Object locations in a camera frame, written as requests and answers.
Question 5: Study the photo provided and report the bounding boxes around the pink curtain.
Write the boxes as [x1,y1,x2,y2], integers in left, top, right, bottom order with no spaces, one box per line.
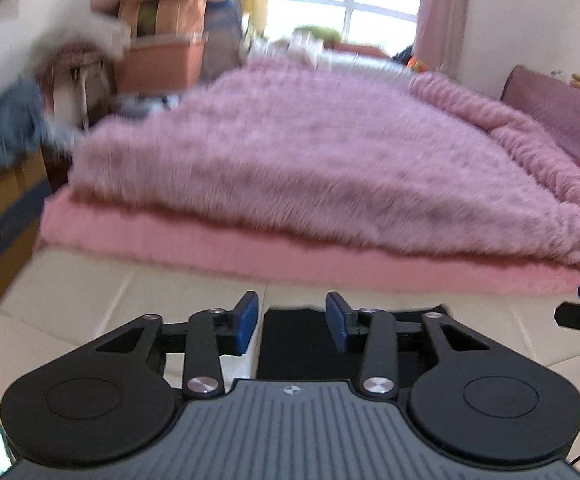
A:
[415,0,471,68]

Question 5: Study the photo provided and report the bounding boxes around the blue-grey cloth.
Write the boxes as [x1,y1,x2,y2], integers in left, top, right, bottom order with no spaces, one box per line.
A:
[0,77,46,186]

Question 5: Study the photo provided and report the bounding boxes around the cream leather bed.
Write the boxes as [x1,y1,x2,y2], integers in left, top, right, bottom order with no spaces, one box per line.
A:
[0,247,580,480]

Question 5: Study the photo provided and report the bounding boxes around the purple headboard cushion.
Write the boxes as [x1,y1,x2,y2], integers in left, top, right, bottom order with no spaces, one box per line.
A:
[500,65,580,183]

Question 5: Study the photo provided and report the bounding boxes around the pink bed sheet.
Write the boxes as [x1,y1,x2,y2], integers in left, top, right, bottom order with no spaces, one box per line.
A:
[37,192,580,296]

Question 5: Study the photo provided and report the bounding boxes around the purple fluffy blanket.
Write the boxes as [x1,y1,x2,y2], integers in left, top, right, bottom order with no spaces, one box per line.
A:
[67,57,580,283]

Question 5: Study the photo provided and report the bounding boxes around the cardboard box with blue stripe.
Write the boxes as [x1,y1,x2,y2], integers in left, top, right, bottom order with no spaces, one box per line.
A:
[0,150,51,321]

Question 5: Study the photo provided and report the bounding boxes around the brown patterned cushion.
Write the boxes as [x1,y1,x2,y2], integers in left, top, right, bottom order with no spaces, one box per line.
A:
[117,0,208,38]

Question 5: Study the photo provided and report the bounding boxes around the orange-brown storage box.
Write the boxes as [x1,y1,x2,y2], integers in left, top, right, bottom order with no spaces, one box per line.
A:
[117,32,208,93]

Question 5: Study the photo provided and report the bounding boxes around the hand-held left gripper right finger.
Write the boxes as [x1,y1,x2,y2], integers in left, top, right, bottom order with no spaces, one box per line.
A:
[326,291,491,401]

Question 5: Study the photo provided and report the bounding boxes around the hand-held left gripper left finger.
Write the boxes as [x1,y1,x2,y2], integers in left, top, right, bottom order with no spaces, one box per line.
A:
[96,291,260,401]

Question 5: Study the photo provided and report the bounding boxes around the black pants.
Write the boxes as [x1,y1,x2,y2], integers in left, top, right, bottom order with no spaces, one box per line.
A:
[256,304,451,392]

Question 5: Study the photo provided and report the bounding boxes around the white bedding pile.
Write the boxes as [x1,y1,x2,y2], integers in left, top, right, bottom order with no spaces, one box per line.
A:
[247,27,331,66]

